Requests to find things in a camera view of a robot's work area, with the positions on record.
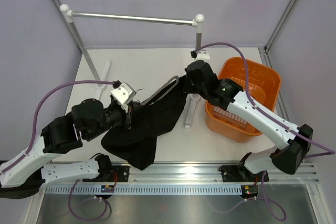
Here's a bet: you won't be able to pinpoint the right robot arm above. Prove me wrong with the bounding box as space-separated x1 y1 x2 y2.
184 60 313 181

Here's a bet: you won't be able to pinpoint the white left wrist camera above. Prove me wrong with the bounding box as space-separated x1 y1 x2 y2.
111 82 137 110

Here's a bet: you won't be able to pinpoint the orange plastic basket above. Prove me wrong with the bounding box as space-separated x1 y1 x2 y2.
205 57 281 143

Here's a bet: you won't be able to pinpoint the white slotted cable duct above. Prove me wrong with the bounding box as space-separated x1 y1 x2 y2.
46 184 243 195

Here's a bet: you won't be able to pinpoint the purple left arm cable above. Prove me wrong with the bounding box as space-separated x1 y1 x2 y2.
0 80 121 221

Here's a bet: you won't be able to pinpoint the white clothes hanger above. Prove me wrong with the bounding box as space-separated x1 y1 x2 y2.
134 76 179 105

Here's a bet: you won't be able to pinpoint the white metal clothes rack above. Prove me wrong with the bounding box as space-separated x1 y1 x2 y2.
59 3 206 130

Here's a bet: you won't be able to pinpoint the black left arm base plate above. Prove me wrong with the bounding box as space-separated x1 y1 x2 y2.
82 165 130 183

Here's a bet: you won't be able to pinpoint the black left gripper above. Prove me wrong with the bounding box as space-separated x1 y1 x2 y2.
86 101 145 141

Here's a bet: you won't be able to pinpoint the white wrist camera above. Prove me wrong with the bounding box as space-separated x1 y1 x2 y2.
191 50 211 62
111 82 137 110

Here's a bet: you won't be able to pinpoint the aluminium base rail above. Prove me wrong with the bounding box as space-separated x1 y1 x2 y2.
34 161 320 185

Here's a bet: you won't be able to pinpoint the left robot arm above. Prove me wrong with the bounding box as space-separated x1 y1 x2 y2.
1 99 132 199

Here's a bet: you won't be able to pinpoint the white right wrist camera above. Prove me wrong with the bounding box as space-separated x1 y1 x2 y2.
191 50 211 62

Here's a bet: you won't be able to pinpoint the black shorts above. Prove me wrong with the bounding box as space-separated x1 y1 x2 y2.
101 76 187 170

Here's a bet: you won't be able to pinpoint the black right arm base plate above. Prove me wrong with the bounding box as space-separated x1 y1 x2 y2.
218 165 263 183

